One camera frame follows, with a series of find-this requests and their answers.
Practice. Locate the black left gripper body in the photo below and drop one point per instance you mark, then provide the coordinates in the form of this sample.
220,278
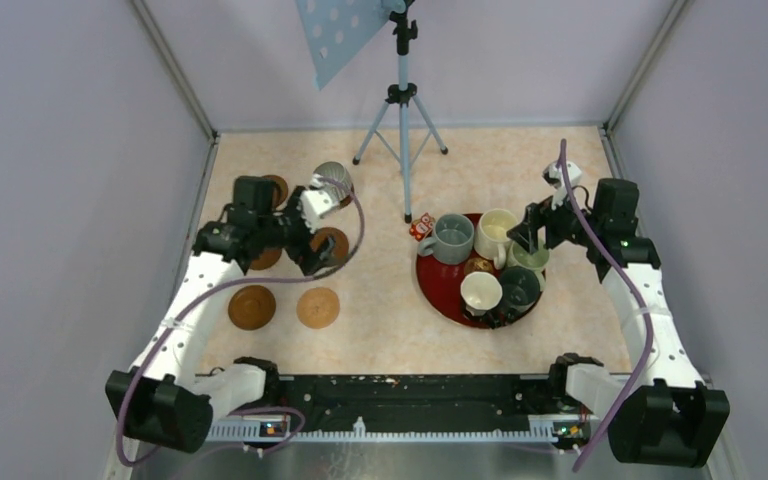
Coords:
290,232

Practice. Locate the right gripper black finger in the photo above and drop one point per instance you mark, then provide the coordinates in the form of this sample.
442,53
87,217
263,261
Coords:
539,233
523,235

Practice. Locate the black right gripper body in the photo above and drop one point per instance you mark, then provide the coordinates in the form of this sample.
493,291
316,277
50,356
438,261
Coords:
564,224

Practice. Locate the grey ceramic mug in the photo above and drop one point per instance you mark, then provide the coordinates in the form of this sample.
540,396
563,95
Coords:
451,240

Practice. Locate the ribbed grey white cup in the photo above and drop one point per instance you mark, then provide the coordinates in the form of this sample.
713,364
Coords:
336,172

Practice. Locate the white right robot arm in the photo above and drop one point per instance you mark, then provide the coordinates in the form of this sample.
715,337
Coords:
664,413

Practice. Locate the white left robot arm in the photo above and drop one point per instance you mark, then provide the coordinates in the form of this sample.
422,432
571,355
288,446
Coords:
160,399

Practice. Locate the brown wooden coaster back left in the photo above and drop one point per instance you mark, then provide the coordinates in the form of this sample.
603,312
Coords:
280,191

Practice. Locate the brown wooden coaster middle left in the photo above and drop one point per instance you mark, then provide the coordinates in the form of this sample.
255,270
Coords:
267,259

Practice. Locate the white faceted cup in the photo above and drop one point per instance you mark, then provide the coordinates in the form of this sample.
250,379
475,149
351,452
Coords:
480,292

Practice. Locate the brown wooden coaster back middle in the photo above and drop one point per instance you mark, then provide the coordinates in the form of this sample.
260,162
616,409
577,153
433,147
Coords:
347,199

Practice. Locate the dark brown wooden coaster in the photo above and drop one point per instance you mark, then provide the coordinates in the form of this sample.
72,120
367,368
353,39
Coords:
341,244

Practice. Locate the brown wooden coaster front left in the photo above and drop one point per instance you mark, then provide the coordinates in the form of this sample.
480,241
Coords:
251,307

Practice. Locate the woven rattan coaster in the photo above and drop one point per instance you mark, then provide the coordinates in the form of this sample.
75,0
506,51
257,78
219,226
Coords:
318,307

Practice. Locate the light green mug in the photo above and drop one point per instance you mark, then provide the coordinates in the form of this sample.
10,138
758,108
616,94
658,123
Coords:
519,256

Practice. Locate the cream ceramic mug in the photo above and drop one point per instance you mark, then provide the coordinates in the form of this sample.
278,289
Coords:
491,240

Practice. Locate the dark green mug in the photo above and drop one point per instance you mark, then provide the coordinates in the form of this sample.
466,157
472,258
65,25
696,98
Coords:
521,290

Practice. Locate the red round tray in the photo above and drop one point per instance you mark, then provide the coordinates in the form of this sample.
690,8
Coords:
440,284

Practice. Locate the red owl number tag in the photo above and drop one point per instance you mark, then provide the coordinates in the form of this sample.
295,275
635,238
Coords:
421,227

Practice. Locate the blue perforated board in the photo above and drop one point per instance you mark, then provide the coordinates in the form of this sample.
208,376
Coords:
336,30

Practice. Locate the light blue tripod stand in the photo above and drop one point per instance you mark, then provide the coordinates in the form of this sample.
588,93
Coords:
403,95

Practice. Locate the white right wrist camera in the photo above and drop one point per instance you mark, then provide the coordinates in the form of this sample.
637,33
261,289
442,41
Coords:
563,178

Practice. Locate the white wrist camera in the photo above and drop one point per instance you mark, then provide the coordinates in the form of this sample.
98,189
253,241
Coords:
317,204
563,178

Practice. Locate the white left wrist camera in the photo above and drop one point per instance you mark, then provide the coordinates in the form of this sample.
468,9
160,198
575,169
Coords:
317,204

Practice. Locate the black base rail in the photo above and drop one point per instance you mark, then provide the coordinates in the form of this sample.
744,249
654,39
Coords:
436,405

